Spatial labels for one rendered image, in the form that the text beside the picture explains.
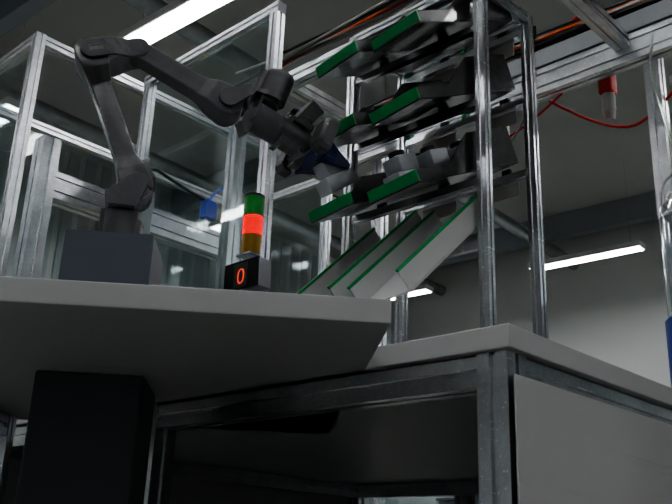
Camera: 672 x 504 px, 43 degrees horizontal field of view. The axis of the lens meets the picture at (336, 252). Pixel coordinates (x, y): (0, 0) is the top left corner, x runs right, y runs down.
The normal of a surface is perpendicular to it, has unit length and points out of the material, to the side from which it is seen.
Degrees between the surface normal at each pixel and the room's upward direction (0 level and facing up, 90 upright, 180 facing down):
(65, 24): 180
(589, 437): 90
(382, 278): 90
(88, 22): 180
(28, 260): 90
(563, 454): 90
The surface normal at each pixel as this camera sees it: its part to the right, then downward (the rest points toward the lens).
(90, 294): 0.08, -0.33
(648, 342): -0.64, -0.29
